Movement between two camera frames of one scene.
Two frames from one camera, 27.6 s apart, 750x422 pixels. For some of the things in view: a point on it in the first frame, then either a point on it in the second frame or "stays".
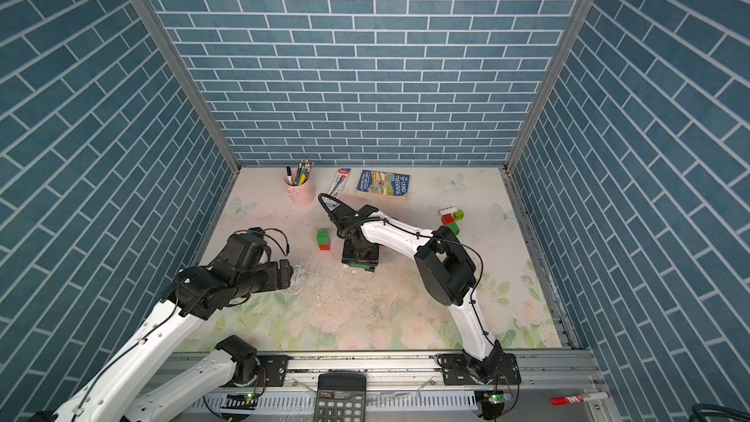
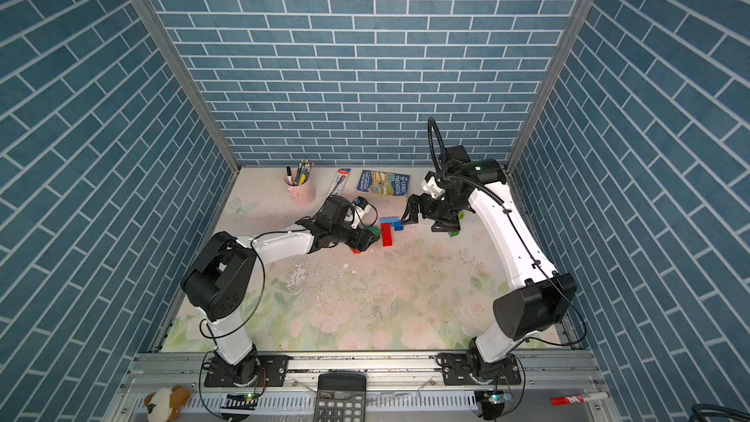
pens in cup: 303,172 stays
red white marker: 567,400 stays
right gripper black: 347,255 -> 427,201
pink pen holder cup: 300,188 stays
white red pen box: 339,183 stays
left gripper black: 274,280 -> 363,245
